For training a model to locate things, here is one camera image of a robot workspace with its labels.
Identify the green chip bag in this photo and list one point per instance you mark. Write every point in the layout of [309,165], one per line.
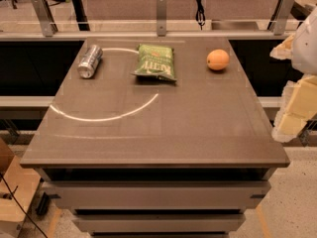
[155,61]

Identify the black table leg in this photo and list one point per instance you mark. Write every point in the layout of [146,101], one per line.
[80,16]

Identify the cabinet drawer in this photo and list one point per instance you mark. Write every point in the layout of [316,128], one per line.
[159,223]
[157,195]

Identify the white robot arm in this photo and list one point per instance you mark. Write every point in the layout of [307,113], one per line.
[304,47]

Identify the silver redbull can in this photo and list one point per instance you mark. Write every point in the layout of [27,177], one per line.
[90,61]

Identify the lower cabinet drawer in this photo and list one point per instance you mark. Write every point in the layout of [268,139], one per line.
[159,223]

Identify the orange fruit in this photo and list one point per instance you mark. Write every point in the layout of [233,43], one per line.
[217,59]

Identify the wooden box at left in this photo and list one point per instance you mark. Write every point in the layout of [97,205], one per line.
[17,189]

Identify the left metal rail bracket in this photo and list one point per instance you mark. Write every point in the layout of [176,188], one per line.
[45,17]

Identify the upper cabinet drawer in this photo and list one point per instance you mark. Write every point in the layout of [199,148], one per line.
[157,195]

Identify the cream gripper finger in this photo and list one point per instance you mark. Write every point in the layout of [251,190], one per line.
[298,106]
[283,51]

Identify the grey drawer cabinet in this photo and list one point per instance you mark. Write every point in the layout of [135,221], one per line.
[116,127]

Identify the middle metal rail bracket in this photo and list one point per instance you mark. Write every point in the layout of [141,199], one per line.
[161,18]

